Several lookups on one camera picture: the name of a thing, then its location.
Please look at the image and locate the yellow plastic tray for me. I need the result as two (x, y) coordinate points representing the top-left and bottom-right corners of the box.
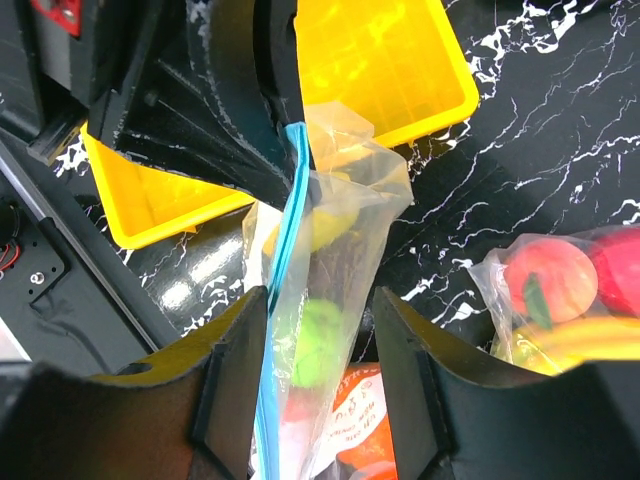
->
(82, 1), (479, 249)

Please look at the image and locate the green fake fruit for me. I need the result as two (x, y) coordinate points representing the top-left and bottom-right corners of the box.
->
(291, 299), (343, 388)

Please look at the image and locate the banana and apples bag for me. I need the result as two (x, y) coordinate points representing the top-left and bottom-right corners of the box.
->
(468, 226), (639, 376)

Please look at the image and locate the grapes and orange bag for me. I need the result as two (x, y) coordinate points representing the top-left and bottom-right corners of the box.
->
(279, 363), (399, 480)

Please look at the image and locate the blue zip fruit bag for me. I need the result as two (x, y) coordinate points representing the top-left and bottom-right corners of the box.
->
(242, 102), (413, 479)

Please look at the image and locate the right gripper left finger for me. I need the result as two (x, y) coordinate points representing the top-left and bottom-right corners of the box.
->
(1, 287), (267, 479)

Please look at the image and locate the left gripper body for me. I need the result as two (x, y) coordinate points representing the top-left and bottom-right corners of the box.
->
(1, 1), (215, 163)

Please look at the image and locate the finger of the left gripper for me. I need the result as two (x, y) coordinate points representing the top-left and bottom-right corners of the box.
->
(205, 1), (304, 125)
(88, 60), (292, 209)

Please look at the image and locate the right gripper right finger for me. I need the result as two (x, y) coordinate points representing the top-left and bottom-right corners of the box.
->
(373, 288), (639, 479)

